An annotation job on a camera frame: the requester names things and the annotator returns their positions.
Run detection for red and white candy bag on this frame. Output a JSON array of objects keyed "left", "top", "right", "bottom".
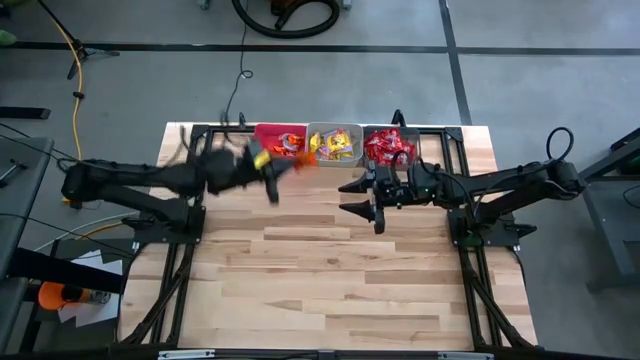
[{"left": 380, "top": 127, "right": 405, "bottom": 147}]

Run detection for white paper sheets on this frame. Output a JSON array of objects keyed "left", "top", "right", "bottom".
[{"left": 56, "top": 248, "right": 125, "bottom": 330}]

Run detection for silver metal bracket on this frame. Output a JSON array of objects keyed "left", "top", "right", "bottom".
[
  {"left": 156, "top": 349, "right": 217, "bottom": 360},
  {"left": 436, "top": 351, "right": 497, "bottom": 360}
]

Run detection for orange and grey tool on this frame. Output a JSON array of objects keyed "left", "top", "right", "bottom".
[{"left": 65, "top": 285, "right": 112, "bottom": 306}]

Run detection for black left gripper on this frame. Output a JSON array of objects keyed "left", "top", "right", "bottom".
[{"left": 202, "top": 136, "right": 300, "bottom": 206}]

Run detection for orange tape roll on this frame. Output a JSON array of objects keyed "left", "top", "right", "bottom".
[{"left": 37, "top": 280, "right": 69, "bottom": 312}]

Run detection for black aluminium table frame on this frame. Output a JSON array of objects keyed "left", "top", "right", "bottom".
[{"left": 117, "top": 122, "right": 540, "bottom": 351}]

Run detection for orange candy wrapper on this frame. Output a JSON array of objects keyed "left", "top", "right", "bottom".
[
  {"left": 293, "top": 150, "right": 320, "bottom": 170},
  {"left": 279, "top": 131, "right": 307, "bottom": 152}
]

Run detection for grey side table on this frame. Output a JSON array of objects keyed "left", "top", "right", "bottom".
[{"left": 0, "top": 134, "right": 56, "bottom": 351}]

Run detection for black tripod stand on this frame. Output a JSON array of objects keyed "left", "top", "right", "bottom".
[{"left": 36, "top": 0, "right": 121, "bottom": 81}]

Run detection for dark grey cart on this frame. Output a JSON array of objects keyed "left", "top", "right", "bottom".
[{"left": 578, "top": 127, "right": 640, "bottom": 295}]

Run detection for blue-grey plastic bin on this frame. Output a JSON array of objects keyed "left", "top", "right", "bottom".
[{"left": 362, "top": 126, "right": 422, "bottom": 170}]

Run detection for white floor cable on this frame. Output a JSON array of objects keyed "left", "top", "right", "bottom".
[{"left": 33, "top": 211, "right": 142, "bottom": 252}]

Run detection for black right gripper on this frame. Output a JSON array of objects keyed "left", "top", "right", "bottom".
[{"left": 338, "top": 159, "right": 417, "bottom": 236}]

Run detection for yellow floor cable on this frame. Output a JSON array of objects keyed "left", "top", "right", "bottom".
[{"left": 51, "top": 19, "right": 85, "bottom": 162}]

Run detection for yellow Sour Patch candy pack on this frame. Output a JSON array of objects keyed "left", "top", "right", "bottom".
[{"left": 322, "top": 128, "right": 355, "bottom": 151}]

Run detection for thin black floor cable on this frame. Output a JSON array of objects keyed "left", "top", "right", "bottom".
[{"left": 219, "top": 0, "right": 255, "bottom": 126}]

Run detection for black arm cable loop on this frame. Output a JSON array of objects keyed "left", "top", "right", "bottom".
[{"left": 545, "top": 126, "right": 575, "bottom": 162}]

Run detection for beige plastic bin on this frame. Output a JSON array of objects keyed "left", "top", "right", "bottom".
[{"left": 305, "top": 121, "right": 365, "bottom": 169}]

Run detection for pink plastic bin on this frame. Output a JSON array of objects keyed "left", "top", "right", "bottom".
[{"left": 254, "top": 122, "right": 308, "bottom": 161}]

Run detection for black beam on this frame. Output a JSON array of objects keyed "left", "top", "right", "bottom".
[{"left": 7, "top": 246, "right": 127, "bottom": 296}]

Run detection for black vacuum hose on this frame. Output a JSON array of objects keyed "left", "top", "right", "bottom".
[{"left": 230, "top": 0, "right": 342, "bottom": 40}]

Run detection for black floor plate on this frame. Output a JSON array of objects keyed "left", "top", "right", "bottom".
[{"left": 0, "top": 105, "right": 52, "bottom": 121}]

